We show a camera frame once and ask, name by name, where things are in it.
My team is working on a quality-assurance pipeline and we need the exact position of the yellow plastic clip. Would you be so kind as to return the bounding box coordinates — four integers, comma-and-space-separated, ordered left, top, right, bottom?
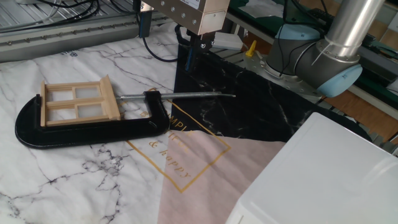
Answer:
245, 39, 258, 58

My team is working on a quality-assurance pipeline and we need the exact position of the miniature wooden sliding window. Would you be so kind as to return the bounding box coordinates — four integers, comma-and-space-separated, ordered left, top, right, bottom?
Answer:
40, 74, 122, 128

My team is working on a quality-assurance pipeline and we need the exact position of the white paper sheet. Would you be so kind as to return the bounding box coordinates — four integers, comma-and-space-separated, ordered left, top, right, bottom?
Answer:
238, 0, 292, 19

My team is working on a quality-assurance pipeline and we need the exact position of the black C-clamp with steel screw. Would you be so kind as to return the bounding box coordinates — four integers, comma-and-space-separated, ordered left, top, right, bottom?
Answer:
14, 90, 236, 150

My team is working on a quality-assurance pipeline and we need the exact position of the long aluminium rail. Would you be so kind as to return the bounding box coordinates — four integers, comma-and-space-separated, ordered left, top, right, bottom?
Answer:
0, 12, 175, 63

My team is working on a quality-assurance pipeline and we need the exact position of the black power cable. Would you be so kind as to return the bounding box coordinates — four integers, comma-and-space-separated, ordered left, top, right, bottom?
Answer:
133, 0, 179, 63

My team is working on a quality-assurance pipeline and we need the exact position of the silver Schunk gripper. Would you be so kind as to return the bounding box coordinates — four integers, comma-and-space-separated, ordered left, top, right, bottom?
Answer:
138, 0, 231, 72

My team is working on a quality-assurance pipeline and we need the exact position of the white power strip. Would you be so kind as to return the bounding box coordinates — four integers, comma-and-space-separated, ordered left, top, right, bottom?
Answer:
212, 30, 244, 52

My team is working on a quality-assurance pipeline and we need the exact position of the round metal robot base plate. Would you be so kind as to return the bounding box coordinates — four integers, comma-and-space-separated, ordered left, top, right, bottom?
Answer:
242, 51, 324, 104

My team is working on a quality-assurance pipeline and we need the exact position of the black cable bundle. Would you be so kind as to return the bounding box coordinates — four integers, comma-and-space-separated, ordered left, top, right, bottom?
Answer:
0, 0, 102, 34

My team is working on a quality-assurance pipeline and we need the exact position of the marble pink black patterned cloth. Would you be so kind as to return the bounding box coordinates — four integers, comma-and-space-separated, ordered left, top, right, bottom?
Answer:
0, 21, 374, 224

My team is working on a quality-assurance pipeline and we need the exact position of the white plastic box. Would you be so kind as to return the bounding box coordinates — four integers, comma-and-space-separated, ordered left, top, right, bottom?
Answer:
225, 111, 398, 224

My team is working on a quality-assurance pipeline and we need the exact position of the white zip tie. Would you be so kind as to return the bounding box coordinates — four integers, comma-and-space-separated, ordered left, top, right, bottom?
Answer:
310, 42, 332, 67

